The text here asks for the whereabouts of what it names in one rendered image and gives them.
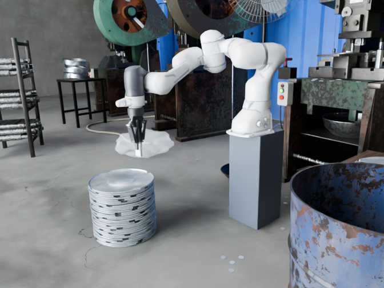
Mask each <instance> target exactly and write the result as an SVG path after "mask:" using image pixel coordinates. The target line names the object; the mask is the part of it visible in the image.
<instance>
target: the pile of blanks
mask: <svg viewBox="0 0 384 288"><path fill-rule="evenodd" d="M88 191H89V197H90V203H91V204H90V208H91V216H92V222H93V232H94V237H95V239H96V241H97V242H98V243H100V244H102V245H104V246H108V247H129V246H134V245H138V243H142V242H144V241H146V240H148V239H150V238H151V237H152V236H153V235H154V234H155V232H156V229H157V225H156V221H157V220H156V218H157V216H156V208H155V207H156V204H155V192H154V182H153V184H152V185H151V186H149V187H148V188H146V189H144V190H142V191H139V192H136V193H132V194H127V195H114V196H112V195H100V194H96V193H94V192H92V191H91V190H90V189H89V186H88Z"/></svg>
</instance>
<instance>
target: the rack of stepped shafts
mask: <svg viewBox="0 0 384 288"><path fill-rule="evenodd" d="M11 40H12V44H13V51H14V58H3V59H0V77H9V76H16V75H17V76H18V82H19V89H12V90H0V142H2V146H3V149H5V148H7V143H6V141H17V140H22V139H28V142H29V149H30V155H31V158H34V157H35V151H34V144H33V142H34V141H35V140H36V138H37V137H38V136H39V141H40V145H44V141H43V134H42V130H44V127H43V126H42V124H41V119H40V114H39V107H38V102H40V100H39V98H38V94H37V91H36V88H35V81H34V69H33V64H32V61H31V54H30V47H29V41H28V40H24V43H23V42H17V39H16V38H11ZM18 45H19V46H25V49H26V56H27V59H20V57H19V51H18ZM22 63H27V64H22ZM24 74H25V75H24ZM29 77H30V83H31V89H30V90H25V87H24V82H23V79H25V78H29ZM19 108H23V113H24V118H23V119H6V120H2V114H1V110H7V109H19ZM32 108H35V116H36V118H35V119H29V111H30V110H31V109H32Z"/></svg>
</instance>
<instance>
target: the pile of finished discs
mask: <svg viewBox="0 0 384 288"><path fill-rule="evenodd" d="M355 162H365V163H376V164H382V165H384V157H367V158H361V159H359V161H355Z"/></svg>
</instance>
